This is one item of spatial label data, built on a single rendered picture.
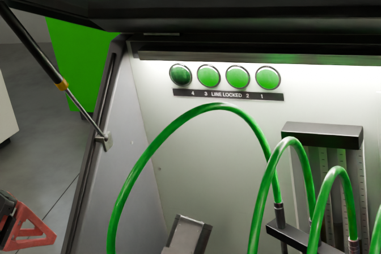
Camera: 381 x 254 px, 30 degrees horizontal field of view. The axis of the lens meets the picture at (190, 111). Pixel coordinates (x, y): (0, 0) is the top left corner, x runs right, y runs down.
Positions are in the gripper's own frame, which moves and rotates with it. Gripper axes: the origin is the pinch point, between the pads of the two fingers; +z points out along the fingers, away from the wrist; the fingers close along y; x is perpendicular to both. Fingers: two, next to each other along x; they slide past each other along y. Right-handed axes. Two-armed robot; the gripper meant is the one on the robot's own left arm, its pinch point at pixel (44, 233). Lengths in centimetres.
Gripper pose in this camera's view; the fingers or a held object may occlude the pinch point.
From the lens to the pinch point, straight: 106.4
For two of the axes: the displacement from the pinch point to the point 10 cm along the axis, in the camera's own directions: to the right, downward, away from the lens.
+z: 7.8, 3.9, 4.9
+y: -4.9, -1.1, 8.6
